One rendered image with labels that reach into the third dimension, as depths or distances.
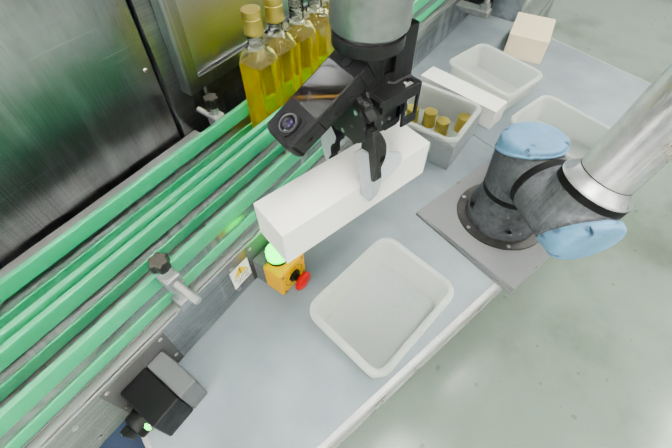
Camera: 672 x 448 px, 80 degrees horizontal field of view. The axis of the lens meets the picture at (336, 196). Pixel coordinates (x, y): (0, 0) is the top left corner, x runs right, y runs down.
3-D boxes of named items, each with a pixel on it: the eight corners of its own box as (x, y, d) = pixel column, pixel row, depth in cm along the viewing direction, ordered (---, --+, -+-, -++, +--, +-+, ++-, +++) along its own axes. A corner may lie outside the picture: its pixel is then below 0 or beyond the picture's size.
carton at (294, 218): (422, 172, 59) (429, 142, 54) (287, 263, 49) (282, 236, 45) (393, 149, 62) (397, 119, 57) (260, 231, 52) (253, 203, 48)
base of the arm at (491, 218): (551, 219, 88) (570, 188, 80) (507, 254, 82) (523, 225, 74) (495, 180, 96) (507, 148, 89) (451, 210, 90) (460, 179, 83)
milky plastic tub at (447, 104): (403, 100, 116) (407, 74, 110) (475, 131, 108) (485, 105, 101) (371, 133, 108) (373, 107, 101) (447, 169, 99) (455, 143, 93)
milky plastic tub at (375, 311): (450, 308, 78) (460, 288, 72) (375, 398, 68) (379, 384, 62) (381, 254, 86) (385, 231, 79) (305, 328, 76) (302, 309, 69)
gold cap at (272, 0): (287, 16, 74) (285, -8, 71) (278, 25, 72) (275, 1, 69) (271, 13, 75) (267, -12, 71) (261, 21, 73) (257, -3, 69)
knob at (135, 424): (141, 410, 64) (123, 429, 62) (130, 403, 60) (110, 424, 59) (159, 428, 62) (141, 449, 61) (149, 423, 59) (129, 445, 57)
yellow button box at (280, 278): (280, 254, 85) (276, 234, 79) (308, 272, 82) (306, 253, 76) (257, 278, 81) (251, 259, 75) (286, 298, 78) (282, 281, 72)
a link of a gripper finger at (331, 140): (360, 153, 57) (378, 113, 49) (327, 172, 55) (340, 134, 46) (347, 137, 58) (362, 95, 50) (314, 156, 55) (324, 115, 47)
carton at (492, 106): (429, 83, 123) (433, 66, 118) (500, 119, 112) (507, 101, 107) (417, 92, 120) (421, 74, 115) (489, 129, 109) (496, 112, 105)
